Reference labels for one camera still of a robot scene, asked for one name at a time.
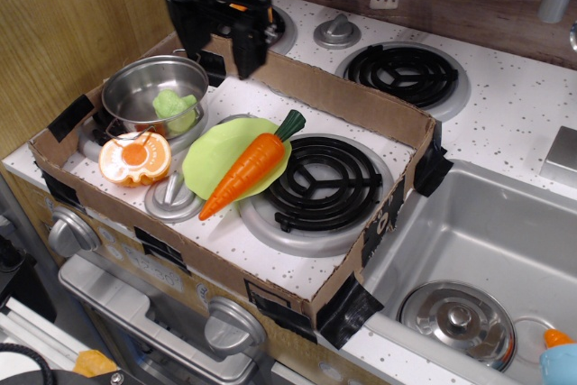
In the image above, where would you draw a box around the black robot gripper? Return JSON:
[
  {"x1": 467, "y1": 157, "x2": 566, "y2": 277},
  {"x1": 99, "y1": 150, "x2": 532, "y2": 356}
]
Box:
[{"x1": 166, "y1": 0, "x2": 273, "y2": 79}]

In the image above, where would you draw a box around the orange toy carrot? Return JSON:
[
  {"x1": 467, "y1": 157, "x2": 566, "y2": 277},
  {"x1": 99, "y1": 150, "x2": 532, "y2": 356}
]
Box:
[{"x1": 198, "y1": 110, "x2": 306, "y2": 221}]

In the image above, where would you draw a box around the light green plastic plate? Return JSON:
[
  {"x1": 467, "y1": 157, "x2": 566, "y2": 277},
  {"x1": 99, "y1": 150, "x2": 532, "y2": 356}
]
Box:
[{"x1": 182, "y1": 117, "x2": 278, "y2": 200}]

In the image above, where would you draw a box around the small steel pot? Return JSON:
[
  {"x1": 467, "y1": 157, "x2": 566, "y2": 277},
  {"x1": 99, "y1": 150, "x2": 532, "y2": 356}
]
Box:
[{"x1": 101, "y1": 55, "x2": 209, "y2": 140}]

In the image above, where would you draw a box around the green toy lettuce piece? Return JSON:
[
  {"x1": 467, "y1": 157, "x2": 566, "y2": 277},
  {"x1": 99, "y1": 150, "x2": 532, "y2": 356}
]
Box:
[{"x1": 152, "y1": 89, "x2": 197, "y2": 134}]

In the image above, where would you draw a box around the brown cardboard fence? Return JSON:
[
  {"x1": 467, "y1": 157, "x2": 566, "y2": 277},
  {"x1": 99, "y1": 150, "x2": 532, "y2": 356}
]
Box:
[{"x1": 29, "y1": 53, "x2": 451, "y2": 348}]

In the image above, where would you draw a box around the grey stovetop knob back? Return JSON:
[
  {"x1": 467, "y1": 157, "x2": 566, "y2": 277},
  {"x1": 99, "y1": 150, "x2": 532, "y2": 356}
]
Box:
[{"x1": 313, "y1": 14, "x2": 362, "y2": 50}]

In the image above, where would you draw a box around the grey stovetop knob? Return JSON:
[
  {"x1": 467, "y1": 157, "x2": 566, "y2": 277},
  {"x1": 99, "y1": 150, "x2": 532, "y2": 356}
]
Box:
[
  {"x1": 313, "y1": 14, "x2": 362, "y2": 50},
  {"x1": 144, "y1": 171, "x2": 205, "y2": 223}
]

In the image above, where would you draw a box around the black front left burner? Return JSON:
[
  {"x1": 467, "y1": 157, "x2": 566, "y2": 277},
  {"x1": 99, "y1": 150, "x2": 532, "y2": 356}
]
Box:
[{"x1": 92, "y1": 109, "x2": 120, "y2": 146}]

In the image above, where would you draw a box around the orange toy pumpkin half front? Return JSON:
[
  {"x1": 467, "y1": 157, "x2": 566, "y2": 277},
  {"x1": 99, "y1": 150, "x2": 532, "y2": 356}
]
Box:
[{"x1": 98, "y1": 132, "x2": 172, "y2": 188}]

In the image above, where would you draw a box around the grey stovetop knob front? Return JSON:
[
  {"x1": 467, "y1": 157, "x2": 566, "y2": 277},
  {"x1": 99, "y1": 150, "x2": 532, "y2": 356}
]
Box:
[{"x1": 144, "y1": 171, "x2": 205, "y2": 223}]

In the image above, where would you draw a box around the black front right burner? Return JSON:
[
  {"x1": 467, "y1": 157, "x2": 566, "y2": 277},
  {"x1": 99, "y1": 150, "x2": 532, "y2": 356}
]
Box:
[{"x1": 264, "y1": 134, "x2": 390, "y2": 233}]

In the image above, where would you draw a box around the black back right burner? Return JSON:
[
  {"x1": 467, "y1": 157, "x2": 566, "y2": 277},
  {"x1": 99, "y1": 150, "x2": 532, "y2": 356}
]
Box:
[{"x1": 343, "y1": 45, "x2": 459, "y2": 108}]

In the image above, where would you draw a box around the grey oven knob left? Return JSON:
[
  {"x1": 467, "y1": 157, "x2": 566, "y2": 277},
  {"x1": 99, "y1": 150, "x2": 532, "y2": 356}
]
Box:
[{"x1": 48, "y1": 206, "x2": 101, "y2": 258}]

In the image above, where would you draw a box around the grey oven knob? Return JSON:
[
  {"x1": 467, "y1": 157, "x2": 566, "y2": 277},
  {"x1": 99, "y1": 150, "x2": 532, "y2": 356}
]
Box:
[
  {"x1": 48, "y1": 206, "x2": 101, "y2": 258},
  {"x1": 204, "y1": 297, "x2": 267, "y2": 357}
]

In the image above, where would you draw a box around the grey oven knob right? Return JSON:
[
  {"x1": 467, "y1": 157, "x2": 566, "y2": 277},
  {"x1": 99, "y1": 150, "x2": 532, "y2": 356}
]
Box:
[{"x1": 204, "y1": 297, "x2": 267, "y2": 357}]

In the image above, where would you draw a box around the orange cloth scrap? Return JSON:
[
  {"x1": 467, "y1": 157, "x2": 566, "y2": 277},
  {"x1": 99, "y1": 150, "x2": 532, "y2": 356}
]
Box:
[{"x1": 72, "y1": 349, "x2": 118, "y2": 378}]

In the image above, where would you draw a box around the grey toy sink basin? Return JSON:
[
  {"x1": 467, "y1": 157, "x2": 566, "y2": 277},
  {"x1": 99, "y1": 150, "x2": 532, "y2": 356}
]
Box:
[{"x1": 362, "y1": 160, "x2": 576, "y2": 384}]

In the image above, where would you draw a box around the steel pot lid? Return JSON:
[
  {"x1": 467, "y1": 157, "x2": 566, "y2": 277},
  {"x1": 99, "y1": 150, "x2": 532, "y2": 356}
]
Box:
[{"x1": 397, "y1": 280, "x2": 517, "y2": 371}]

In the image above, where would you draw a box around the blue orange toy bottle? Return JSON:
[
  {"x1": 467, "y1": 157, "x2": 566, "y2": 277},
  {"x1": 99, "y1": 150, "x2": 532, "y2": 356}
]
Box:
[{"x1": 539, "y1": 329, "x2": 577, "y2": 385}]

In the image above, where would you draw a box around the silver oven door handle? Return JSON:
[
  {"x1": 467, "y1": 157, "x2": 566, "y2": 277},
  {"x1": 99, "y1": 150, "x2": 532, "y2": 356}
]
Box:
[{"x1": 59, "y1": 255, "x2": 258, "y2": 384}]

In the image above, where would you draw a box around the grey faucet handle block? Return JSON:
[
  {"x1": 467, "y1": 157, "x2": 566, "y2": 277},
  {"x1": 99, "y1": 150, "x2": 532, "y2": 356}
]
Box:
[{"x1": 540, "y1": 126, "x2": 577, "y2": 188}]

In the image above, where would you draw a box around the black cable bottom left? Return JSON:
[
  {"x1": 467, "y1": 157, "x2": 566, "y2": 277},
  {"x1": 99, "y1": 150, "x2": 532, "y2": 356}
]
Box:
[{"x1": 0, "y1": 343, "x2": 58, "y2": 385}]

